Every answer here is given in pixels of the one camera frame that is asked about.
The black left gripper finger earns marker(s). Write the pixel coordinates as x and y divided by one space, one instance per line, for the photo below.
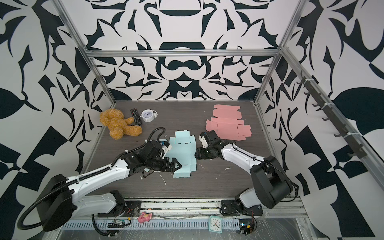
172 162
171 169

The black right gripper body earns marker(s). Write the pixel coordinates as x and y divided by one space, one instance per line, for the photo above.
205 153

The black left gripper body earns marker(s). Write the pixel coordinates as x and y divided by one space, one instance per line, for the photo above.
157 163

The light blue paper box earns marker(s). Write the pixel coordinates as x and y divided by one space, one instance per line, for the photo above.
183 149

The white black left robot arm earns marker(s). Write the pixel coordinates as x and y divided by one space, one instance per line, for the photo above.
66 198

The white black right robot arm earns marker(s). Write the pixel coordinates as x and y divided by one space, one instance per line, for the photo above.
270 183

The pink flat paper boxes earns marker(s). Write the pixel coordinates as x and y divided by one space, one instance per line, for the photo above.
227 123

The black remote control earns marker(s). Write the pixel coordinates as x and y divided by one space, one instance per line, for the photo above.
136 116

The white round alarm clock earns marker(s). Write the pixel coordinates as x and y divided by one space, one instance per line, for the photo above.
148 115

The pink small toy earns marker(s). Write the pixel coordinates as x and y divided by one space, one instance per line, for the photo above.
145 217

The brown teddy bear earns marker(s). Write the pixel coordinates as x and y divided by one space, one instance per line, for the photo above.
118 125

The green square clock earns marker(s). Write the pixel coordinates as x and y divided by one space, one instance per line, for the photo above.
215 224

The small electronics board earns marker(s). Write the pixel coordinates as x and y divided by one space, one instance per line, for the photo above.
247 226

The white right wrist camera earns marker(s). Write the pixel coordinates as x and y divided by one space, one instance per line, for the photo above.
203 140

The white slotted cable duct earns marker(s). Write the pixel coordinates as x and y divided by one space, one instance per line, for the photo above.
160 224

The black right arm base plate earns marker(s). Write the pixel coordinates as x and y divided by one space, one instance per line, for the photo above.
236 208

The black wall hook rail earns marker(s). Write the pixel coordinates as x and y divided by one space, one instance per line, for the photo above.
335 116

